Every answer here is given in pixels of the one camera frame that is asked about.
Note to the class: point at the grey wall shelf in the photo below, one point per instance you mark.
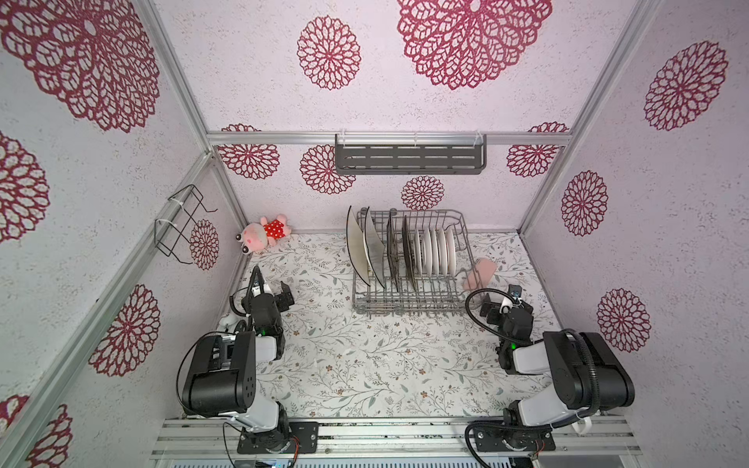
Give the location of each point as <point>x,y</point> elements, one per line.
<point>415,159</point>

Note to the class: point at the grey wire dish rack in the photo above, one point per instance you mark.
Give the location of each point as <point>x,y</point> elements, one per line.
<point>436,293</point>

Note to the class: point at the black wire wall basket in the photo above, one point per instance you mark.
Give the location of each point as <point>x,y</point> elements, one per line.
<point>187,235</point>

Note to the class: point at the white round plate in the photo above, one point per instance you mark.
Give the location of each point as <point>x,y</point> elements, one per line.
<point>418,256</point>
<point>440,248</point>
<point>427,258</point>
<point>451,250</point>

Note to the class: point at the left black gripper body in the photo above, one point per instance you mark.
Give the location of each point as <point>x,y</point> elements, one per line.
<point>257,292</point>

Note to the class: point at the pink pig plush toy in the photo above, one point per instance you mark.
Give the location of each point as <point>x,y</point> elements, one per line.
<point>257,237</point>

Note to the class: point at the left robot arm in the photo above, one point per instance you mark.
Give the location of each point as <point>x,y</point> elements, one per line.
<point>221,380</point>

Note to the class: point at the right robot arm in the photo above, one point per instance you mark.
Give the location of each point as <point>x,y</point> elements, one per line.
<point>586,377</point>

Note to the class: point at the pink sponge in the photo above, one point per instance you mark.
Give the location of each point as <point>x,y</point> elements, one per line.
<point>480,275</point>

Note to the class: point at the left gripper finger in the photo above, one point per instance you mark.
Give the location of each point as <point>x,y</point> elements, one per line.
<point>262,286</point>
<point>254,286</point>

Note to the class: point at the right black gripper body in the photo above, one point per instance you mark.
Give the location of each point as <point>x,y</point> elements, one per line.
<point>514,304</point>

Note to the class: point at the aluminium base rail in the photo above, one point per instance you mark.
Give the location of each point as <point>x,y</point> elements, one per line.
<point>389,438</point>

